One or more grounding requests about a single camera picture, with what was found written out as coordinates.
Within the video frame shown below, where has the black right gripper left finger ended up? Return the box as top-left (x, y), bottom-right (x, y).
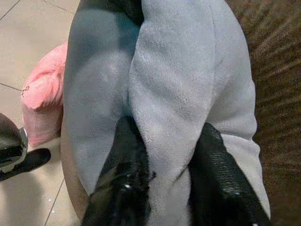
top-left (81, 115), bottom-right (157, 226)

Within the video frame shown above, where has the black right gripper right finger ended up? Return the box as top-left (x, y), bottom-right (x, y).
top-left (188, 122), bottom-right (271, 226)

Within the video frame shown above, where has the grey plush pillow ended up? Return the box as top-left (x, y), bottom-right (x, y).
top-left (60, 0), bottom-right (271, 226)

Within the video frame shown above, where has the pink plush pillow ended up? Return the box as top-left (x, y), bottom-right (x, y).
top-left (20, 40), bottom-right (69, 147)

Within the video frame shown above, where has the robot silver black leg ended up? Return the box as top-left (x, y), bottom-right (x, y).
top-left (0, 113), bottom-right (29, 174)

